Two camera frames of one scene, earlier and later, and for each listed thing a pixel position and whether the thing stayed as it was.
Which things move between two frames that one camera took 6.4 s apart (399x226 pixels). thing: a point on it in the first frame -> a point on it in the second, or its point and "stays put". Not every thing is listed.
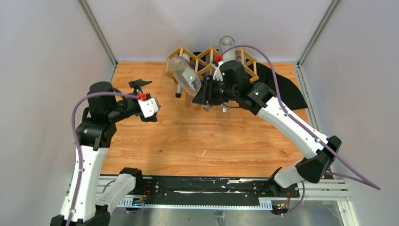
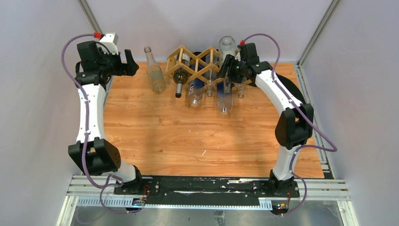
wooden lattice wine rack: [207, 58] stays put
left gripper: [137, 85] -> [122, 70]
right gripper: [205, 94] -> [229, 61]
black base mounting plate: [207, 188] stays put
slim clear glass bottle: [208, 108] -> [211, 71]
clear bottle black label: [184, 74] -> [155, 72]
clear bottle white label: [226, 43] stays put
